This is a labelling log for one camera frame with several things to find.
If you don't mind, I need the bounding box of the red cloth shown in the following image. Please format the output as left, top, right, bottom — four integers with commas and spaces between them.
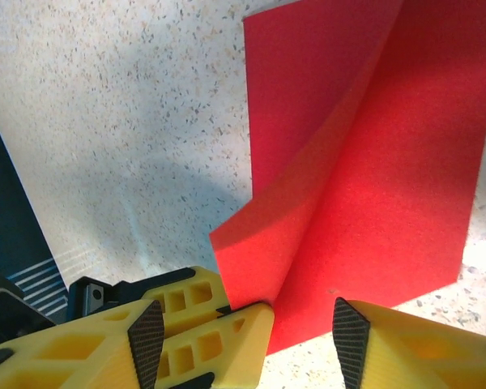
208, 0, 486, 357

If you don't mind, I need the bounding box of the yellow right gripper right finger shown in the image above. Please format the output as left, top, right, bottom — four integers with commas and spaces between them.
332, 297, 486, 389

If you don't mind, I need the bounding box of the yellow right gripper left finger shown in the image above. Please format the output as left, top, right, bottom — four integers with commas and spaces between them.
0, 299, 165, 389

